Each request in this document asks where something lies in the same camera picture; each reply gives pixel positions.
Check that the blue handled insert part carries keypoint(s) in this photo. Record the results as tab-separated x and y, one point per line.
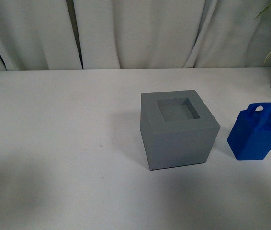
250	137

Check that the gray cube base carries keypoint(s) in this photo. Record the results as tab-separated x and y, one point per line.
177	129

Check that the white curtain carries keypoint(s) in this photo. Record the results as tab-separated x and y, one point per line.
133	34

